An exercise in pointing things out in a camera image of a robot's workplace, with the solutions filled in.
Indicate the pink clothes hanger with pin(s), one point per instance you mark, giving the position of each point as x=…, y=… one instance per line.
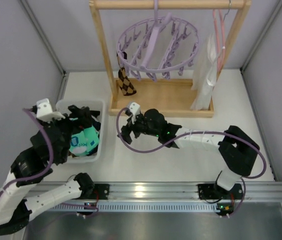
x=219, y=26

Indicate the white hanging garment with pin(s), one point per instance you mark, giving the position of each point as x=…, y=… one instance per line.
x=205, y=74

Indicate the brown argyle sock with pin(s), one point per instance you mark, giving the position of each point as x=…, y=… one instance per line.
x=125, y=85

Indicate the white plastic basket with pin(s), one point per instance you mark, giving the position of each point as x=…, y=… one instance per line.
x=94, y=105

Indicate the purple round clip hanger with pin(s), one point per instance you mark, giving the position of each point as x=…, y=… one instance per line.
x=158, y=46

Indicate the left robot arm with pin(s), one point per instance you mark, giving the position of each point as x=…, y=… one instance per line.
x=50, y=145

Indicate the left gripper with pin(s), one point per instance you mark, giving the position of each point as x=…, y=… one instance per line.
x=75, y=119

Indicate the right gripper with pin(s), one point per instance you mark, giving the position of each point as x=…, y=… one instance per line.
x=133, y=128

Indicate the wooden clothes rack frame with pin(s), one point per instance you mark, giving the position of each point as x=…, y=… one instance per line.
x=172, y=97

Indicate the green sock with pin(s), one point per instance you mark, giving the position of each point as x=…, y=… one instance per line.
x=89, y=132
x=82, y=146

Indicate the socks pile in basket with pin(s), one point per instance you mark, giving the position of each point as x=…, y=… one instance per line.
x=83, y=118

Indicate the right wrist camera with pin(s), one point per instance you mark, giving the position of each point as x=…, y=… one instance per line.
x=133, y=109

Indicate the aluminium mounting rail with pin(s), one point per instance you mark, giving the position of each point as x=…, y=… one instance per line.
x=157, y=197

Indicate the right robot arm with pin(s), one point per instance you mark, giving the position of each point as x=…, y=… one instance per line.
x=237, y=149

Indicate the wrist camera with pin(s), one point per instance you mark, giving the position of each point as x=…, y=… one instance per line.
x=133, y=109
x=45, y=112

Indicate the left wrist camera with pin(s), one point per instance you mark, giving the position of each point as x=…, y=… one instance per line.
x=45, y=112

